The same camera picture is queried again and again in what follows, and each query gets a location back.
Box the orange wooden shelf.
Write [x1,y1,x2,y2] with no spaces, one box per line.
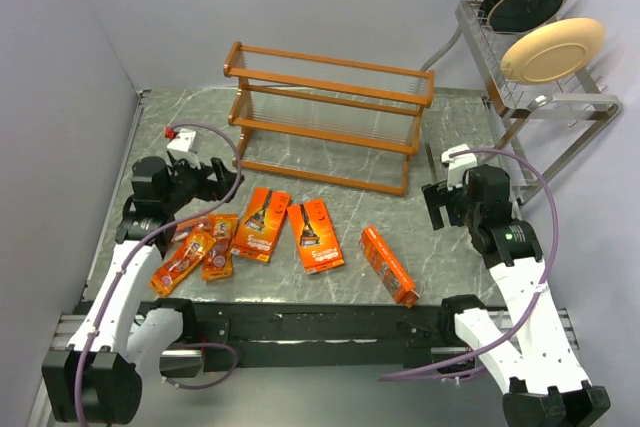
[223,41,435,196]

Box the orange blister pack middle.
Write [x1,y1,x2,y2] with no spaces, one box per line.
[201,214,238,282]

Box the purple cable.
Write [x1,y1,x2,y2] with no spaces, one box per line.
[378,147,560,382]
[72,121,245,423]

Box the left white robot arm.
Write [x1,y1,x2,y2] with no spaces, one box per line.
[42,155,244,426]

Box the beige plate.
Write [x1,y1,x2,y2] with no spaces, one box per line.
[500,18,606,84]

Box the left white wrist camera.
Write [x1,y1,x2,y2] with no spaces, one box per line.
[164,127,201,154]

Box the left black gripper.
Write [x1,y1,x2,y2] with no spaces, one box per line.
[163,154,244,213]

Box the orange blister pack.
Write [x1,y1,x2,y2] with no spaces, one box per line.
[201,214,238,282]
[171,216,210,243]
[150,229,215,297]

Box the aluminium frame rail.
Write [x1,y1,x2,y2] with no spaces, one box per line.
[27,89,601,427]

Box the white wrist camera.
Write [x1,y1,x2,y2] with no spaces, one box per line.
[440,144,478,190]
[164,127,201,154]

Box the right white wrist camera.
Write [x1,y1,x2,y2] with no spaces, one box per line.
[440,144,478,190]

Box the orange blister pack left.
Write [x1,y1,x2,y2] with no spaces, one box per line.
[150,229,215,297]

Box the orange razor box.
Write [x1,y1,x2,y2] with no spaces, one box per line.
[231,187,291,263]
[359,225,419,308]
[287,199,345,275]

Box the black plate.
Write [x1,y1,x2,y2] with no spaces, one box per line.
[478,0,567,33]

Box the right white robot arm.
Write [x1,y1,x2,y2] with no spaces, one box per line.
[422,165,611,426]

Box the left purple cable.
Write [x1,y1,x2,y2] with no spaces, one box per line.
[72,121,245,423]

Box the black base beam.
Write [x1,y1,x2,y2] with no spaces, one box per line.
[134,297,496,372]

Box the orange blister pack rear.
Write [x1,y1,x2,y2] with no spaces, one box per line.
[171,216,210,243]

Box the metal dish rack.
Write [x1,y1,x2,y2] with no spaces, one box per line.
[421,0,622,181]

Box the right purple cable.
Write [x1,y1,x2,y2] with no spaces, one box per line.
[378,147,560,382]

